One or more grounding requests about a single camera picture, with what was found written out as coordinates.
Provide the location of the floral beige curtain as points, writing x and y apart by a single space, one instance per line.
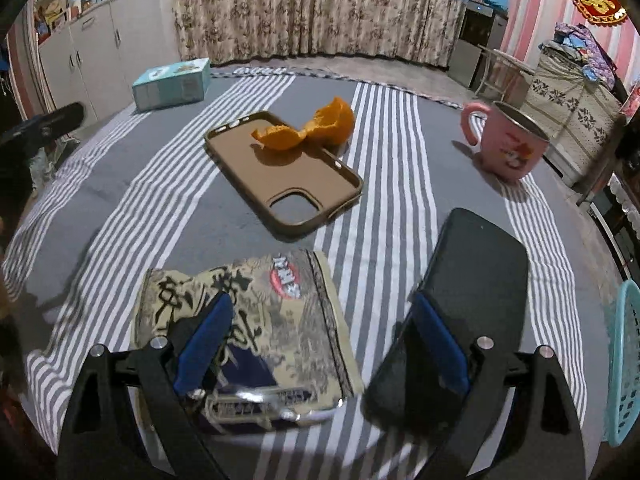
300 15

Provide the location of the pink mug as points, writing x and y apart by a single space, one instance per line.
505 155

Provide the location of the orange peel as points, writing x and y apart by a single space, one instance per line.
335 120

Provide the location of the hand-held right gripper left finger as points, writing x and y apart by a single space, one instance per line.
207 340

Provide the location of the black smartphone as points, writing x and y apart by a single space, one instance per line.
475 270

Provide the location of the floral cloth covered cabinet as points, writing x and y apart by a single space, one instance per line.
565 105

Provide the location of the grey striped tablecloth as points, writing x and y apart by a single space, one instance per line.
125 175

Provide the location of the teal tissue box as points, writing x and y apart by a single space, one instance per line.
170 87

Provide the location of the light blue plastic basket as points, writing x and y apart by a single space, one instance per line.
625 360

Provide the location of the beige printed snack packet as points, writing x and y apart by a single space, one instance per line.
280 330

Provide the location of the metal frame chair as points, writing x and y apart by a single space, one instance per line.
500 72

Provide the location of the white cabinet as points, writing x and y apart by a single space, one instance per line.
100 55

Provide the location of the dark water dispenser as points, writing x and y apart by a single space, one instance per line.
475 45

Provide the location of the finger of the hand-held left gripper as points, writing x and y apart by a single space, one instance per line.
50 121

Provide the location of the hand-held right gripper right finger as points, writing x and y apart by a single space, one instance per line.
440 345

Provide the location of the pile of colourful clothes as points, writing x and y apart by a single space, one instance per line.
585 45

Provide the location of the low shelf with lace cover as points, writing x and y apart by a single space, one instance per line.
617 210

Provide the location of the brown phone case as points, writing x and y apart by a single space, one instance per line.
250 170

